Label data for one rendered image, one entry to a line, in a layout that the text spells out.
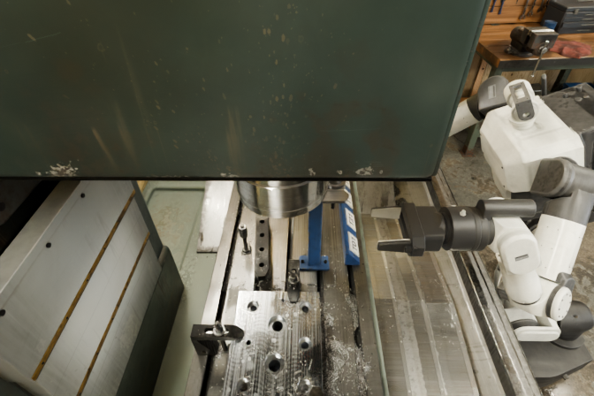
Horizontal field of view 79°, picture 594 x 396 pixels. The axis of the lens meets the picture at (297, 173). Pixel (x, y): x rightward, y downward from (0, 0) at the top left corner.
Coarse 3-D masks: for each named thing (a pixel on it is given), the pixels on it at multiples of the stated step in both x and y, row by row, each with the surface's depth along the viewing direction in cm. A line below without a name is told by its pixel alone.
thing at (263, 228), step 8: (256, 216) 127; (256, 224) 124; (264, 224) 124; (256, 232) 121; (264, 232) 121; (256, 240) 118; (264, 240) 118; (256, 248) 116; (264, 248) 116; (256, 256) 113; (264, 256) 113; (256, 264) 111; (264, 264) 111; (256, 272) 109; (264, 272) 109
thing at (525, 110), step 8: (512, 88) 95; (512, 96) 93; (528, 96) 90; (520, 104) 90; (528, 104) 90; (536, 104) 91; (512, 112) 94; (520, 112) 92; (528, 112) 92; (536, 112) 92; (520, 120) 94; (528, 120) 94
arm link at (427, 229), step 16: (416, 208) 73; (432, 208) 72; (448, 208) 70; (464, 208) 70; (400, 224) 75; (416, 224) 69; (432, 224) 69; (448, 224) 69; (464, 224) 67; (416, 240) 67; (432, 240) 68; (448, 240) 69; (464, 240) 67
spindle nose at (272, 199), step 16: (240, 192) 57; (256, 192) 53; (272, 192) 52; (288, 192) 53; (304, 192) 54; (320, 192) 56; (256, 208) 56; (272, 208) 55; (288, 208) 55; (304, 208) 56
